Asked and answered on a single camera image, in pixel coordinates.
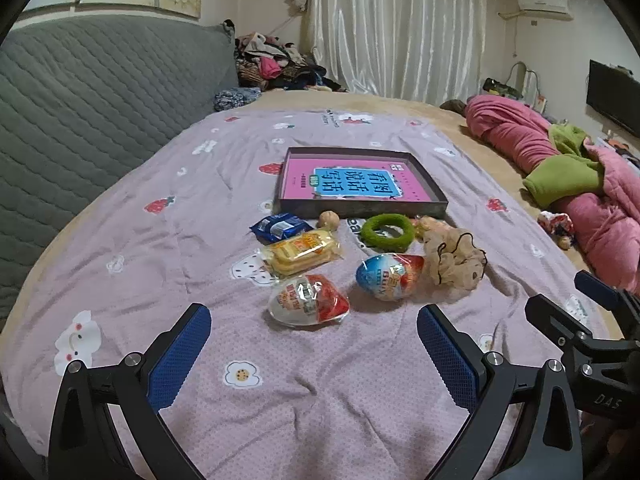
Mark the white curtain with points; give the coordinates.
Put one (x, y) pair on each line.
(400, 30)

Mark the green blanket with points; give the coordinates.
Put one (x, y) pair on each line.
(565, 175)

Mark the red and white crochet item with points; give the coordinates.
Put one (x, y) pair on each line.
(555, 224)

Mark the blue knitted cloth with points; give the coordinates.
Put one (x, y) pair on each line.
(235, 99)

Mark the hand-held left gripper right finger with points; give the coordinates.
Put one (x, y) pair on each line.
(445, 355)

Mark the white and red toy egg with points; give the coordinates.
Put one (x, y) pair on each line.
(305, 302)

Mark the blue snack packet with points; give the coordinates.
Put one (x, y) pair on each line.
(277, 226)

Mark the yellow cracker packet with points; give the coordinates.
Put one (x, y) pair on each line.
(300, 252)

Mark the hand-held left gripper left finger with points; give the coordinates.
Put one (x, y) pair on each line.
(180, 360)

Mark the dark brown pillow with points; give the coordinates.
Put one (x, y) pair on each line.
(452, 106)

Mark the black television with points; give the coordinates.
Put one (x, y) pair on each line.
(612, 97)

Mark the pile of clothes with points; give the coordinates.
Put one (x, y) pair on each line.
(280, 65)

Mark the dark shallow cardboard tray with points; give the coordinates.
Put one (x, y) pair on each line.
(360, 208)

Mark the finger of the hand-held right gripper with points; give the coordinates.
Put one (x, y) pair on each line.
(550, 317)
(600, 287)

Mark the pink book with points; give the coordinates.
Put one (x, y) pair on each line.
(300, 180)

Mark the grey quilted headboard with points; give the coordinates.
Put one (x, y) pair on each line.
(100, 110)

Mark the blue and red toy egg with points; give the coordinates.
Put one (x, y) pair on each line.
(385, 275)

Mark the vanity mirror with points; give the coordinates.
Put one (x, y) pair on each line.
(525, 80)

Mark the white air conditioner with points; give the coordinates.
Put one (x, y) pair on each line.
(544, 4)

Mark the beige scrunchie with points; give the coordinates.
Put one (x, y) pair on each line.
(452, 260)

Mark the walnut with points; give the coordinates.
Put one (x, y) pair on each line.
(329, 220)

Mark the pink quilt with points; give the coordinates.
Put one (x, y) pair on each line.
(510, 130)

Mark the purple printed blanket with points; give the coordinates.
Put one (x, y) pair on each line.
(200, 260)

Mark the black bag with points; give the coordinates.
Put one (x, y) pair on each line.
(497, 87)

